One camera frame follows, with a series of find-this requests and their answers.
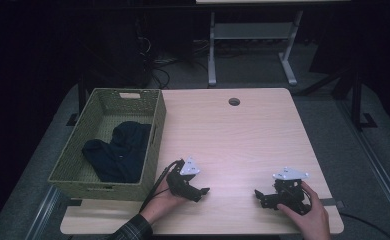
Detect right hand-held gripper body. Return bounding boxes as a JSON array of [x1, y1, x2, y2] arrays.
[[260, 166, 312, 216]]

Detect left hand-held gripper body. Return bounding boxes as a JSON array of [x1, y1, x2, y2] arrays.
[[165, 156, 203, 203]]

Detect dark cloth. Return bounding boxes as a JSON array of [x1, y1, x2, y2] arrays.
[[81, 120, 153, 184]]

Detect green woven basket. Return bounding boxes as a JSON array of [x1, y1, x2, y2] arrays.
[[47, 87, 168, 202]]

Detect person's right hand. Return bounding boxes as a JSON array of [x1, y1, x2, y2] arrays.
[[276, 180, 332, 240]]

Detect person's left hand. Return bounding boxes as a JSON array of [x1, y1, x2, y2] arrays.
[[139, 178, 189, 226]]

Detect person's plaid left sleeve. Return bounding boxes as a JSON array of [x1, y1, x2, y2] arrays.
[[107, 213, 154, 240]]

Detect black metal stand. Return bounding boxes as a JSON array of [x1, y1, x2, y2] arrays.
[[347, 63, 379, 131]]

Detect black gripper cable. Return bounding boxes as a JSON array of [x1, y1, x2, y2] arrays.
[[138, 160, 184, 213]]

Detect black cable on floor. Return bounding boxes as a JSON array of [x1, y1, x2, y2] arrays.
[[339, 211, 390, 240]]

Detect bundle of floor cables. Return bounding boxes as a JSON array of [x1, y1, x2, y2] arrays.
[[134, 19, 211, 90]]

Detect white metal table frame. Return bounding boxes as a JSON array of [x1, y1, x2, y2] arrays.
[[207, 9, 304, 88]]

